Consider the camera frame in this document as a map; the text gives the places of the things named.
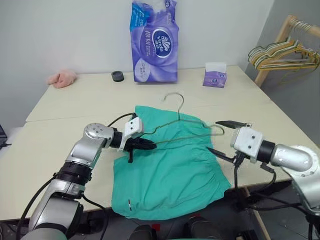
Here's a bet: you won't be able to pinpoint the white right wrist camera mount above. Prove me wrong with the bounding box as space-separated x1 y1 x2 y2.
229 126 264 165

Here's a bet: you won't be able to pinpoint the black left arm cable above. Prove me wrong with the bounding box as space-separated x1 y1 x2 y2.
82 193 110 240
16 178 55 237

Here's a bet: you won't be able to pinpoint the yellow wire hanger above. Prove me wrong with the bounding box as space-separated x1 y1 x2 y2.
278 44 320 85
254 22 320 71

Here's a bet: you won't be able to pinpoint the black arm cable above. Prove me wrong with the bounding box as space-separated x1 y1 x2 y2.
16 178 55 237
82 193 110 240
246 162 302 210

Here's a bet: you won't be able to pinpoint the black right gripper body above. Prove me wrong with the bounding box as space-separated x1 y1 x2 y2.
232 151 251 168

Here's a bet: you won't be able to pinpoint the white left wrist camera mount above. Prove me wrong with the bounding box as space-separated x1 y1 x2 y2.
119 116 146 152

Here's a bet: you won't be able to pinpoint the small purple tissue box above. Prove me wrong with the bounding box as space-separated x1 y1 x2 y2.
202 61 228 88

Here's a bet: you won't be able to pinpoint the grey wire hanger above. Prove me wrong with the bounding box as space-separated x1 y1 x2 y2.
142 92 226 147

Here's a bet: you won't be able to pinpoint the purple toilet paper pack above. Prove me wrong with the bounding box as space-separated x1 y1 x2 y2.
129 0 181 85

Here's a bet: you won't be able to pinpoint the dark rounded object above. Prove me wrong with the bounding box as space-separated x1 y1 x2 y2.
128 224 158 240
184 215 225 240

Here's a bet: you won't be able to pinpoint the white wire hanger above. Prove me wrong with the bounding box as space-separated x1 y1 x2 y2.
247 21 320 65

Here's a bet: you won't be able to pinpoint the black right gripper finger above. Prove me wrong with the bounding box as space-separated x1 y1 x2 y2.
206 147 237 164
215 120 251 130

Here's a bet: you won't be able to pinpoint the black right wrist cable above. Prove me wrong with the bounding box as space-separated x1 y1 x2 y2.
233 161 240 191

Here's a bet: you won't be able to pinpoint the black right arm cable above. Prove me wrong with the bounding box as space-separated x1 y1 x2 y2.
246 162 302 210

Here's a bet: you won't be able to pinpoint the black device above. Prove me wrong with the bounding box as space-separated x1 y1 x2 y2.
0 124 13 151

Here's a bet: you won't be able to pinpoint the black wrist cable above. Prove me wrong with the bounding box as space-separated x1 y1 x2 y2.
233 161 240 191
106 112 138 129

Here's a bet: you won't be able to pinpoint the wooden clothes rack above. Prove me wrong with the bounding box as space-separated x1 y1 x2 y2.
253 14 320 88

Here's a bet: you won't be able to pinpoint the black tape roll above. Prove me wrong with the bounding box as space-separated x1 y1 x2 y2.
111 70 125 83

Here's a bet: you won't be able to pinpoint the green wire hanger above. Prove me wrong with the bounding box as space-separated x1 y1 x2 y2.
248 22 320 67

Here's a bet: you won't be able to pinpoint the green shorts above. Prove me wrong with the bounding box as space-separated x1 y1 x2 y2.
111 104 232 221

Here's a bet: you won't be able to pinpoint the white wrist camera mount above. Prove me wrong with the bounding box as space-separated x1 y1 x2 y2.
119 116 146 152
229 126 264 165

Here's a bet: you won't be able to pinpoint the pink plush cloth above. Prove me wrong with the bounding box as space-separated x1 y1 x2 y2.
47 69 78 89

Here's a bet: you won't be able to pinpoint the wooden table leg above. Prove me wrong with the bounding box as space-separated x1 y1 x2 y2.
243 186 272 240

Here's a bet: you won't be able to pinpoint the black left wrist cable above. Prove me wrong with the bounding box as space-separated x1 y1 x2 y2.
106 112 138 129

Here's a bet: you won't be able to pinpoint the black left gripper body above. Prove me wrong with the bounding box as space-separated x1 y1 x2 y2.
124 136 141 164

